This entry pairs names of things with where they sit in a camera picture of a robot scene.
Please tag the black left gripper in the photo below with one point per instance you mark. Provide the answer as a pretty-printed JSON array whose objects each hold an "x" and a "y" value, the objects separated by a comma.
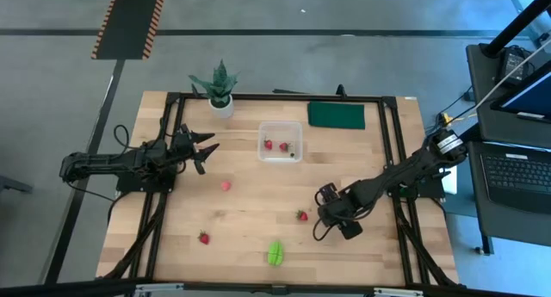
[{"x": 185, "y": 146}]

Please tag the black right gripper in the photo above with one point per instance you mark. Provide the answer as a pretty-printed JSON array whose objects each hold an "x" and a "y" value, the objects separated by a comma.
[{"x": 340, "y": 211}]

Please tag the red strawberry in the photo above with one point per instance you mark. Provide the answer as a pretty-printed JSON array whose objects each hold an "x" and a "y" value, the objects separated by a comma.
[
  {"x": 268, "y": 144},
  {"x": 302, "y": 215},
  {"x": 204, "y": 237},
  {"x": 283, "y": 147}
]

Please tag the pale pink strawberry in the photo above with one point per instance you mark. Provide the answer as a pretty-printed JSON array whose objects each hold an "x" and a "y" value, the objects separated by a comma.
[{"x": 225, "y": 185}]

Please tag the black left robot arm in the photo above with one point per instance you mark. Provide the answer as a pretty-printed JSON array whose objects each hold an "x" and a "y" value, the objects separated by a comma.
[{"x": 103, "y": 161}]

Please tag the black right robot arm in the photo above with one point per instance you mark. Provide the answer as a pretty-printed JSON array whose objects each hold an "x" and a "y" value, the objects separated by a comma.
[{"x": 400, "y": 170}]

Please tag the clear plastic tupperware container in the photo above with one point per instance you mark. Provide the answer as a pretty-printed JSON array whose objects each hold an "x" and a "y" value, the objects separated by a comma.
[{"x": 280, "y": 129}]

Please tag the green plant in white pot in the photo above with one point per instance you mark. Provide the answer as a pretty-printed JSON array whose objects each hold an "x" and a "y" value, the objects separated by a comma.
[{"x": 221, "y": 109}]

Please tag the green plastic starfruit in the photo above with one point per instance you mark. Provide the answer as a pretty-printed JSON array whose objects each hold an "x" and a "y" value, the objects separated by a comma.
[{"x": 275, "y": 253}]

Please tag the dark green cloth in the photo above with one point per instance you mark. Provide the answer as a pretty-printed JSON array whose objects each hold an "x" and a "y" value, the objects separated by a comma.
[{"x": 336, "y": 115}]

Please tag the black orange-striped floor mat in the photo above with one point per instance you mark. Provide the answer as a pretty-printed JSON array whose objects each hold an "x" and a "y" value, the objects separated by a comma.
[{"x": 129, "y": 21}]

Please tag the black equipment cart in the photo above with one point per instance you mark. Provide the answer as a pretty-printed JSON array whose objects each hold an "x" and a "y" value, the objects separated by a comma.
[{"x": 486, "y": 129}]

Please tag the black laptop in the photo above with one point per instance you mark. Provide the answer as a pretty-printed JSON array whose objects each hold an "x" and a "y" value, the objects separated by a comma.
[{"x": 516, "y": 172}]

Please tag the grey table foot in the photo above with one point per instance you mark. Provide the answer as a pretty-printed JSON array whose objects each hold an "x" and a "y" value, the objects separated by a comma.
[{"x": 13, "y": 185}]

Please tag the black monitor with blue screen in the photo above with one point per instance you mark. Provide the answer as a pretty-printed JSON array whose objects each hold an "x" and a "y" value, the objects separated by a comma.
[{"x": 534, "y": 97}]

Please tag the black power adapter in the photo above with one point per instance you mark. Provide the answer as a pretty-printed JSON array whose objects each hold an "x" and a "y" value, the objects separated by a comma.
[{"x": 512, "y": 64}]

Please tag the black metal pole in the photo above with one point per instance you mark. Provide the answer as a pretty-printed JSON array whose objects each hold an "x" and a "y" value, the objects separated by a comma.
[{"x": 516, "y": 21}]

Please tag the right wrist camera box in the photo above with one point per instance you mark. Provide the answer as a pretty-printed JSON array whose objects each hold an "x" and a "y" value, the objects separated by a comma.
[{"x": 328, "y": 193}]

